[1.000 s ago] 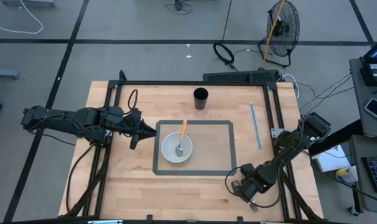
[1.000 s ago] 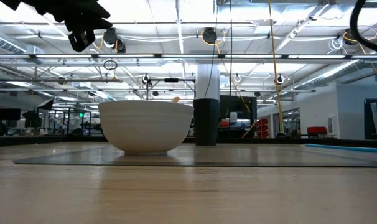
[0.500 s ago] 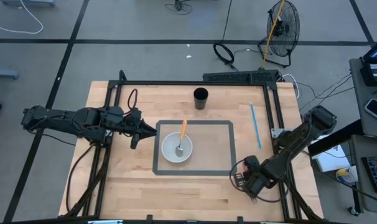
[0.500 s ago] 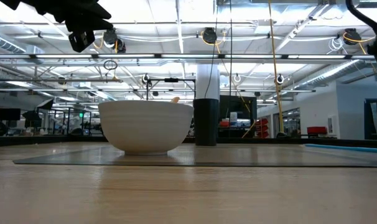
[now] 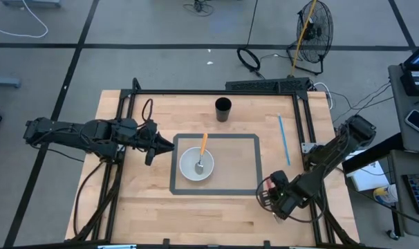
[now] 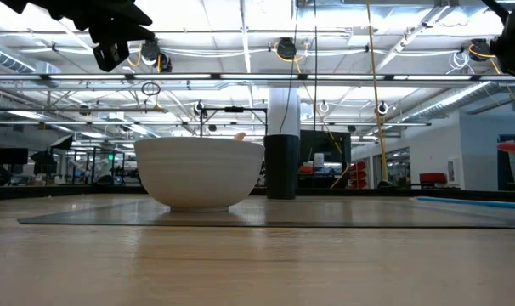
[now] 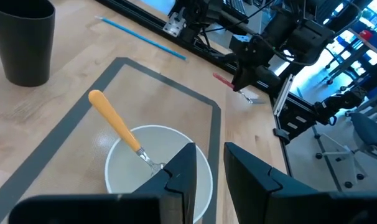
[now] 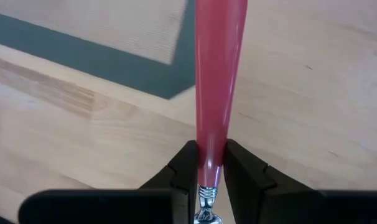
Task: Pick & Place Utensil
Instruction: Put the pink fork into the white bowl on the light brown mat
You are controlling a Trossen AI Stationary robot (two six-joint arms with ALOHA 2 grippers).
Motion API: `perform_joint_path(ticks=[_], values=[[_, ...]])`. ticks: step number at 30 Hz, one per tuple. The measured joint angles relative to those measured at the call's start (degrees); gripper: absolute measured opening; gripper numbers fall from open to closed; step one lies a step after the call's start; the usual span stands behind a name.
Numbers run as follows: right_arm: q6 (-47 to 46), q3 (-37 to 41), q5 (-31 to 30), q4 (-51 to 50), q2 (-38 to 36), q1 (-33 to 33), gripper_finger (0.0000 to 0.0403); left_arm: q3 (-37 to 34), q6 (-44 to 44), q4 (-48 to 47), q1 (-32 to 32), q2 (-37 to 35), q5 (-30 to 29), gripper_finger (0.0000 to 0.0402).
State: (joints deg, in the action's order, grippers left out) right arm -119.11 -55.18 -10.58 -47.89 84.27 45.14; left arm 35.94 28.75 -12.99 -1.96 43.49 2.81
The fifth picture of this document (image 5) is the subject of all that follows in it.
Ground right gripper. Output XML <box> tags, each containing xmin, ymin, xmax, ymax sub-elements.
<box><xmin>256</xmin><ymin>169</ymin><xmax>300</xmax><ymax>221</ymax></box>

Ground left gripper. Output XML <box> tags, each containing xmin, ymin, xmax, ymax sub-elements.
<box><xmin>136</xmin><ymin>119</ymin><xmax>176</xmax><ymax>167</ymax></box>

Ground white ceramic bowl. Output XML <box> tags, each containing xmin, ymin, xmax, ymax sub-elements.
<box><xmin>178</xmin><ymin>146</ymin><xmax>216</xmax><ymax>183</ymax></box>

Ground spoon with orange handle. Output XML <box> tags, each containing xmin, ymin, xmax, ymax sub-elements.
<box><xmin>194</xmin><ymin>132</ymin><xmax>210</xmax><ymax>176</ymax></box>

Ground blue drinking straw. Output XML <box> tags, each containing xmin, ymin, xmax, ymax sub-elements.
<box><xmin>277</xmin><ymin>113</ymin><xmax>292</xmax><ymax>167</ymax></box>

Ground black plastic cup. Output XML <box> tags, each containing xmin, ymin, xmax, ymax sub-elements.
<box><xmin>214</xmin><ymin>97</ymin><xmax>233</xmax><ymax>123</ymax></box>

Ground translucent mat with grey border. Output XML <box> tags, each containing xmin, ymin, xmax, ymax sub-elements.
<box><xmin>169</xmin><ymin>133</ymin><xmax>265</xmax><ymax>196</ymax></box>

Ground white box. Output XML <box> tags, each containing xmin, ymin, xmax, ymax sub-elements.
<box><xmin>345</xmin><ymin>150</ymin><xmax>391</xmax><ymax>193</ymax></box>

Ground canister with yellow-blue label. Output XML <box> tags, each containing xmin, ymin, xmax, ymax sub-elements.
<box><xmin>372</xmin><ymin>183</ymin><xmax>399</xmax><ymax>208</ymax></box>

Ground silver edge plate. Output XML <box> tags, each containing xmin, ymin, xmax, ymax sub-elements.
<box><xmin>97</xmin><ymin>243</ymin><xmax>138</xmax><ymax>249</ymax></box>

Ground black perforated box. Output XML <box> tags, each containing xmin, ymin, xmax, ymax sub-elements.
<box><xmin>225</xmin><ymin>77</ymin><xmax>315</xmax><ymax>93</ymax></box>

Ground dark grey desk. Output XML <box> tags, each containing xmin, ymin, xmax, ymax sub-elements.
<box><xmin>389</xmin><ymin>149</ymin><xmax>419</xmax><ymax>239</ymax></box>

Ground grey side table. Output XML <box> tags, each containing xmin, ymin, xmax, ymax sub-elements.
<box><xmin>387</xmin><ymin>64</ymin><xmax>419</xmax><ymax>154</ymax></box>

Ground black smartphone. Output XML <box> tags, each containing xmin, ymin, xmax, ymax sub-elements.
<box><xmin>404</xmin><ymin>109</ymin><xmax>419</xmax><ymax>140</ymax></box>

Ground black floor fan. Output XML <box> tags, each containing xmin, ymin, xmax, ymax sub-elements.
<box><xmin>286</xmin><ymin>0</ymin><xmax>335</xmax><ymax>76</ymax></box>

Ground grey floor bar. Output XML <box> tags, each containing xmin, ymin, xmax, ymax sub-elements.
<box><xmin>0</xmin><ymin>76</ymin><xmax>22</xmax><ymax>89</ymax></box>

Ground black laptop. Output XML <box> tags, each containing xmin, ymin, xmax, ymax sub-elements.
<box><xmin>399</xmin><ymin>44</ymin><xmax>419</xmax><ymax>97</ymax></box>

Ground grey cart base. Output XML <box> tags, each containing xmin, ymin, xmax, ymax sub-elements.
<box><xmin>1</xmin><ymin>0</ymin><xmax>62</xmax><ymax>9</ymax></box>

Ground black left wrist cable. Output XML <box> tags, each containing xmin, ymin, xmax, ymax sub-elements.
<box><xmin>141</xmin><ymin>98</ymin><xmax>154</xmax><ymax>122</ymax></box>

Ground silver mounting bracket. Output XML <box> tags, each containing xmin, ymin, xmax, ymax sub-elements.
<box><xmin>300</xmin><ymin>142</ymin><xmax>318</xmax><ymax>154</ymax></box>

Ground black aluminium rig frame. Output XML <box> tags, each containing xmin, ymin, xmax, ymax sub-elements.
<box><xmin>64</xmin><ymin>77</ymin><xmax>362</xmax><ymax>249</ymax></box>

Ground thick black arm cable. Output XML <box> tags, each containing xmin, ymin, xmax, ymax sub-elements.
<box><xmin>72</xmin><ymin>159</ymin><xmax>106</xmax><ymax>238</ymax></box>

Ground white looped cable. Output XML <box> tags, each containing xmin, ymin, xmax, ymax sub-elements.
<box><xmin>313</xmin><ymin>82</ymin><xmax>334</xmax><ymax>111</ymax></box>

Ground coiled black floor cable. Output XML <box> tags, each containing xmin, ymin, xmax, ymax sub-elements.
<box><xmin>236</xmin><ymin>46</ymin><xmax>266</xmax><ymax>80</ymax></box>

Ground thin black cable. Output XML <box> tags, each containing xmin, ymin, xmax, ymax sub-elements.
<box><xmin>328</xmin><ymin>82</ymin><xmax>394</xmax><ymax>129</ymax></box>

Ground tangled black cables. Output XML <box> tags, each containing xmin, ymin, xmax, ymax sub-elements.
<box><xmin>182</xmin><ymin>0</ymin><xmax>216</xmax><ymax>17</ymax></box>

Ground yellow hanging cable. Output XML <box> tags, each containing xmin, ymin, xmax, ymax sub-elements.
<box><xmin>290</xmin><ymin>0</ymin><xmax>317</xmax><ymax>77</ymax></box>

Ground black hanging cable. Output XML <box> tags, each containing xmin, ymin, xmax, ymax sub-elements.
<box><xmin>246</xmin><ymin>0</ymin><xmax>259</xmax><ymax>46</ymax></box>

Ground white floor cable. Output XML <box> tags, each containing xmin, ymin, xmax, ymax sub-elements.
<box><xmin>0</xmin><ymin>0</ymin><xmax>49</xmax><ymax>39</ymax></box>

